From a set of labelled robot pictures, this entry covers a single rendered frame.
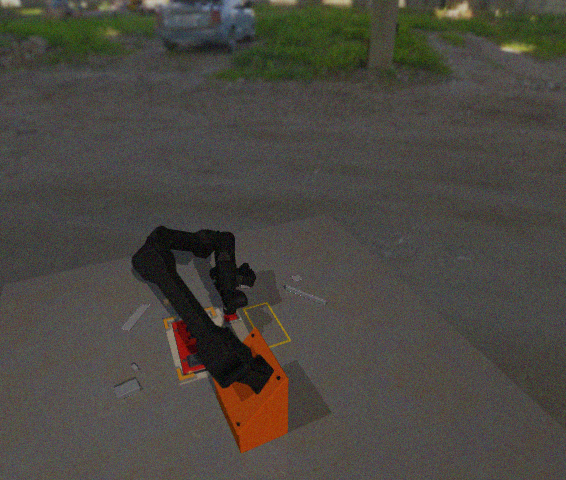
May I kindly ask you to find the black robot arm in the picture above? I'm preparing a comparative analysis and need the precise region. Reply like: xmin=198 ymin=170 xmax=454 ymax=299
xmin=131 ymin=226 xmax=274 ymax=395

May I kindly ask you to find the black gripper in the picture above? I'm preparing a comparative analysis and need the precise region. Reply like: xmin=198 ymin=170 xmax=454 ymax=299
xmin=209 ymin=267 xmax=248 ymax=314

